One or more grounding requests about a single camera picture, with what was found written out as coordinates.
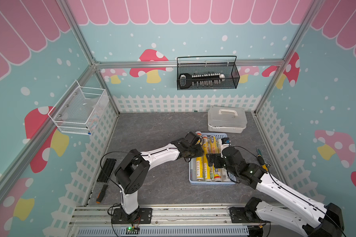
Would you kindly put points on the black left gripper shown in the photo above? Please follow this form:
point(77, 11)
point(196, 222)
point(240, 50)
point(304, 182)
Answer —
point(200, 151)

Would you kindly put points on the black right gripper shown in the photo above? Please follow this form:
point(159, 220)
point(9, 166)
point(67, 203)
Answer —
point(218, 156)

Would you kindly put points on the yellow red chef wrap roll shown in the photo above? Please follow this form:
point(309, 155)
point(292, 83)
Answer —
point(199, 161)

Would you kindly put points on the light blue plastic basket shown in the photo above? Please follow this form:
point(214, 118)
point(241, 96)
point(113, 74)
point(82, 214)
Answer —
point(192, 165)

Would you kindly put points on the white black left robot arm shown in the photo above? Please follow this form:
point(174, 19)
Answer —
point(133, 169)

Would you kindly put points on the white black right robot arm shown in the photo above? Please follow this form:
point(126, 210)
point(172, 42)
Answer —
point(301, 214)

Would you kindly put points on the white lidded storage box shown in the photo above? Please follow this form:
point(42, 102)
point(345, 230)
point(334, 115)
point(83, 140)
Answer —
point(226, 119)

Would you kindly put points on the black socket bit holder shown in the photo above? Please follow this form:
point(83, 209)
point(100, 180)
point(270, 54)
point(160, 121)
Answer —
point(186, 81)

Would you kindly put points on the black flat tool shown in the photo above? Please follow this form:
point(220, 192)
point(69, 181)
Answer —
point(106, 171)

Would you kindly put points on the small green circuit board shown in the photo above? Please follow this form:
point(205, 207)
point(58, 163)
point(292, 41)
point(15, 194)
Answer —
point(132, 231)

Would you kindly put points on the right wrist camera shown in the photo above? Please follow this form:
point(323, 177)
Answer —
point(225, 142)

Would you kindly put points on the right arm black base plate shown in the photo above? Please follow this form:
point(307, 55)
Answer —
point(245, 215)

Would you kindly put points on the black wire mesh wall basket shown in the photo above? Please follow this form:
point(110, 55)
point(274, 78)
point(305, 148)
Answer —
point(199, 65)

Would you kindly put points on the white slotted cable duct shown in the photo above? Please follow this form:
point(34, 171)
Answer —
point(167, 231)

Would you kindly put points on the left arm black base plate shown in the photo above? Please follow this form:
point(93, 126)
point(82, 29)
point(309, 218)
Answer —
point(140, 216)

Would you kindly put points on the orange black handled tool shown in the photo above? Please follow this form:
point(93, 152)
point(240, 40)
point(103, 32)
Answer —
point(102, 194)

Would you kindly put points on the white wire mesh wall basket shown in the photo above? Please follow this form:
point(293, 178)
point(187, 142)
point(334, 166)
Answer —
point(80, 109)

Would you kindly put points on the aluminium front rail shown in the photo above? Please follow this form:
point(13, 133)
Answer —
point(187, 215)

